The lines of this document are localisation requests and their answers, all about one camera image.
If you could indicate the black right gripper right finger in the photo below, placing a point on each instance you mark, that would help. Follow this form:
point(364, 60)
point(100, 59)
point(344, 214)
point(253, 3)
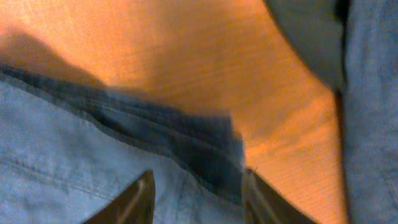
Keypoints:
point(263, 205)

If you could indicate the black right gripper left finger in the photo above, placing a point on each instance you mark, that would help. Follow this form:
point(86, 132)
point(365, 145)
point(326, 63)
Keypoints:
point(135, 205)

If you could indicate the dark blue denim shorts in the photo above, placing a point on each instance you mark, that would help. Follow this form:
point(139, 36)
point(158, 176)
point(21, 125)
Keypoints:
point(68, 150)

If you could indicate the dark navy garment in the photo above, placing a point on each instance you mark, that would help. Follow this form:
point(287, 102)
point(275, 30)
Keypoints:
point(352, 47)

